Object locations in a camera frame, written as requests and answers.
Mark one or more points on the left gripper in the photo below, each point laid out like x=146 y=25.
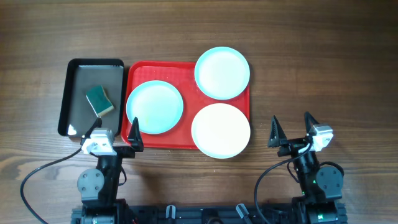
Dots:
x=135 y=139

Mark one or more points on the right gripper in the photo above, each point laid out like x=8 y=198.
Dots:
x=280 y=139

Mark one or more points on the green yellow sponge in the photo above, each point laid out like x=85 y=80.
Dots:
x=99 y=101

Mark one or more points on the light blue plate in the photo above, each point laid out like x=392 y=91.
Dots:
x=222 y=73
x=157 y=105

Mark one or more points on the white plate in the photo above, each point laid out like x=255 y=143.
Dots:
x=220 y=131

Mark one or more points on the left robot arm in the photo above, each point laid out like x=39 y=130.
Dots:
x=99 y=186

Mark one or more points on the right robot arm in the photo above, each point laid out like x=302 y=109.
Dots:
x=321 y=182

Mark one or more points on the black metal tray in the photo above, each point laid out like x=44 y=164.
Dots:
x=83 y=74

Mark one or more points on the red plastic tray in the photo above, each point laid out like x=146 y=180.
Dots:
x=181 y=76

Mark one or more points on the light blue plate top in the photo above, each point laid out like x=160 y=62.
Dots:
x=222 y=73

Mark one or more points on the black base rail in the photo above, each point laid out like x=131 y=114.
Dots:
x=274 y=213

